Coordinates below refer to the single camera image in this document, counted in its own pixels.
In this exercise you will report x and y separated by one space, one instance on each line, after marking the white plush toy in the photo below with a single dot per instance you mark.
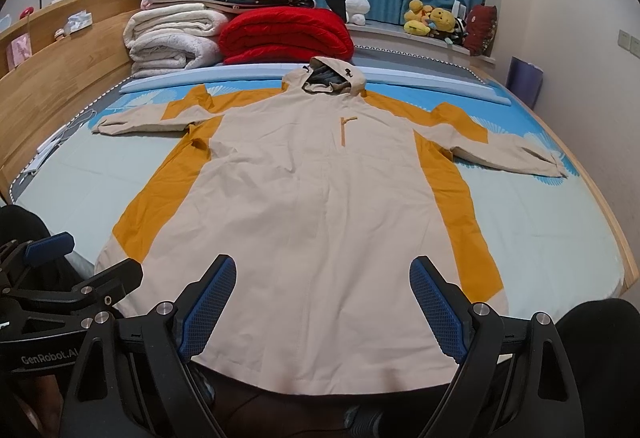
356 11

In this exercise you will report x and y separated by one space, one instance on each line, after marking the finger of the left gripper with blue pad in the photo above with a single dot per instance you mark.
40 252

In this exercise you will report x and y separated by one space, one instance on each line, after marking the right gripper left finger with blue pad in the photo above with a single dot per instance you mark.
200 306

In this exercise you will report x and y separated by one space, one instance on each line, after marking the grey mattress pad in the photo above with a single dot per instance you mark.
403 61

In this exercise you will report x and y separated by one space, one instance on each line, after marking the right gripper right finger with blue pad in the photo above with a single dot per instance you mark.
445 308

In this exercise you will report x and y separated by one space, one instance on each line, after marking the yellow plush toys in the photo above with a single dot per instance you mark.
428 21

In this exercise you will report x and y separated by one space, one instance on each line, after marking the white wall switch panel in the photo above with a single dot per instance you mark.
629 43

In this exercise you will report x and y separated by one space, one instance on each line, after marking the purple rolled mat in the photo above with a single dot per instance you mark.
525 80

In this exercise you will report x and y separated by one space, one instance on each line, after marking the light blue folded mat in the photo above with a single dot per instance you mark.
271 71

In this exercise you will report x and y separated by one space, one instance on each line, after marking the pink box on headboard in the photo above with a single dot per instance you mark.
18 51

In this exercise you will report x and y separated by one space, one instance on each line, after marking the cream folded fleece blanket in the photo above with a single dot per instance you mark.
173 38

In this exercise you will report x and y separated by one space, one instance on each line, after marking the beige and orange hooded jacket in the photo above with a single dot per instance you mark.
323 193

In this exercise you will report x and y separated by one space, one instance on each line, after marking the white tissue packet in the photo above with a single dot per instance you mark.
77 22

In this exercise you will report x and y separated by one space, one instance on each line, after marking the wooden bed frame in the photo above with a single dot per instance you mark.
63 75

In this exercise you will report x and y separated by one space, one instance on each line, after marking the red folded blanket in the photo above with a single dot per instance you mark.
285 34

